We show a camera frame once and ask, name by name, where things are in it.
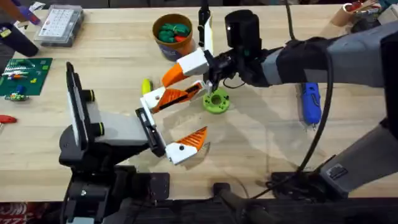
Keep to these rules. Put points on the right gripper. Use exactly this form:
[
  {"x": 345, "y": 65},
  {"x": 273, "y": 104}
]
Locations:
[{"x": 244, "y": 34}]

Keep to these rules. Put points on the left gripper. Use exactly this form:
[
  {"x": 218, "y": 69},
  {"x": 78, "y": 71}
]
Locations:
[{"x": 121, "y": 127}]

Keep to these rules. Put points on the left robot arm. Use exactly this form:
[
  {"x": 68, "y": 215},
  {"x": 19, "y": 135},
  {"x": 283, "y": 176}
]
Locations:
[{"x": 93, "y": 199}]

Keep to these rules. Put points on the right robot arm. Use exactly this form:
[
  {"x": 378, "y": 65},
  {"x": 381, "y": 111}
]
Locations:
[{"x": 357, "y": 53}]

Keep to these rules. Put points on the yellow toy vegetable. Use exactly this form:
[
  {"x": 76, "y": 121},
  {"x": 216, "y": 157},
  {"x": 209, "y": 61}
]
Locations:
[{"x": 146, "y": 87}]

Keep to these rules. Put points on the blue electric screwdriver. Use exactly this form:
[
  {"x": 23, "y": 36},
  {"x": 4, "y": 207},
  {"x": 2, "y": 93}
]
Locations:
[{"x": 311, "y": 104}]

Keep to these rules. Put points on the green disc with holes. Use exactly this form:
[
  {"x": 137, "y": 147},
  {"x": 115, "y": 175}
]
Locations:
[{"x": 222, "y": 104}]

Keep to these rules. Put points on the black upright right wrist plate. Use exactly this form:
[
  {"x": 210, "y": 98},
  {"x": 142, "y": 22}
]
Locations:
[{"x": 202, "y": 18}]

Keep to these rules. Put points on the black upright wrist plate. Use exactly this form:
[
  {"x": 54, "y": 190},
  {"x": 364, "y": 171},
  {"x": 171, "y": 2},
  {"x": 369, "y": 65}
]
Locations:
[
  {"x": 74, "y": 102},
  {"x": 202, "y": 18}
]

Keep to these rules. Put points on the black upright left wrist plate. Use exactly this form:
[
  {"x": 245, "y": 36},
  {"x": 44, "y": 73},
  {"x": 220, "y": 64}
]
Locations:
[{"x": 74, "y": 102}]

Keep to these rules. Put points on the clear plastic parts box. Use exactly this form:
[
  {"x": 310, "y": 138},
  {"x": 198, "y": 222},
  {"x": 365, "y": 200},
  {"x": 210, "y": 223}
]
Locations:
[{"x": 59, "y": 25}]

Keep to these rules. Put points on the green board with blocks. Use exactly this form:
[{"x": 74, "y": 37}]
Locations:
[{"x": 28, "y": 76}]

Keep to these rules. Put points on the heap of tools and tape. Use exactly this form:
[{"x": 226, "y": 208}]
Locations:
[{"x": 354, "y": 12}]

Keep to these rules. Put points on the red printed box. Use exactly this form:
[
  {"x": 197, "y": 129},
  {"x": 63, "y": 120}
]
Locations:
[{"x": 21, "y": 213}]

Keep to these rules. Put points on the black oblong object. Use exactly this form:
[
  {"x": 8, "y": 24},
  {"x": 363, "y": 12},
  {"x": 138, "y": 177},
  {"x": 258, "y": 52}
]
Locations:
[{"x": 18, "y": 40}]

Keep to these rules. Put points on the black post foot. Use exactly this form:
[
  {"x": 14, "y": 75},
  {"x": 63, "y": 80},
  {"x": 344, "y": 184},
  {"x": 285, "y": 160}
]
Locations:
[{"x": 227, "y": 194}]

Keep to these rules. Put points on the black rail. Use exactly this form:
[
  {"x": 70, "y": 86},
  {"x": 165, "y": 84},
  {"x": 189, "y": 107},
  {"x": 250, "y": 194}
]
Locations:
[{"x": 311, "y": 214}]

